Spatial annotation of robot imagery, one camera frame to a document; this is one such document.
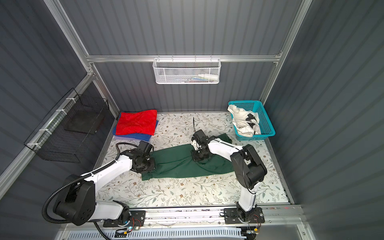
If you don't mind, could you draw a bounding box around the green t-shirt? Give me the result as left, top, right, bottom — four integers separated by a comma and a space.
142, 144, 234, 181

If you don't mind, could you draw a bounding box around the teal plastic laundry basket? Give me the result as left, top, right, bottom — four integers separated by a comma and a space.
228, 100, 276, 141

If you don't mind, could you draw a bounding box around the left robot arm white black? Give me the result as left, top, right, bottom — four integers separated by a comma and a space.
42, 141, 155, 226

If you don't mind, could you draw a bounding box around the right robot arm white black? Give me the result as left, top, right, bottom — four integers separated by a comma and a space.
191, 130, 268, 222

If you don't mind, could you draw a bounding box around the blue folded t-shirt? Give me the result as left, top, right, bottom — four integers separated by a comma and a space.
113, 121, 154, 142

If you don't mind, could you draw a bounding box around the red folded t-shirt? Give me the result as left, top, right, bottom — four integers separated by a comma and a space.
116, 110, 158, 136

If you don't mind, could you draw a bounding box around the white t-shirt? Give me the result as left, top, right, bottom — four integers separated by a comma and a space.
228, 105, 262, 138

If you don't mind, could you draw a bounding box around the white bottle in basket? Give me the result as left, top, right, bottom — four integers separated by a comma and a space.
198, 74, 219, 82

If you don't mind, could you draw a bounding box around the black corrugated cable conduit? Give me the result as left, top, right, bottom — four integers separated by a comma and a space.
41, 142, 139, 240

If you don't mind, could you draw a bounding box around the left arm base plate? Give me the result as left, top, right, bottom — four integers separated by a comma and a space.
103, 211, 147, 228

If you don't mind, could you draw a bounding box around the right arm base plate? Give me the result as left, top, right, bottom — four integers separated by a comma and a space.
220, 207, 265, 225

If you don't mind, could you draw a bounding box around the white vented cable tray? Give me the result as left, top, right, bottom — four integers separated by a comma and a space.
67, 227, 247, 240

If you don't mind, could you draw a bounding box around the black wire basket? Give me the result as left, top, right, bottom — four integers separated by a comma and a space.
24, 89, 110, 164

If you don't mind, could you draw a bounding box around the white wire mesh basket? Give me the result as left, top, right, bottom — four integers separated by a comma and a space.
153, 59, 222, 85

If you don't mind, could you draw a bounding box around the aluminium mounting rail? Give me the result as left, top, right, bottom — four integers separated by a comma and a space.
140, 205, 307, 229

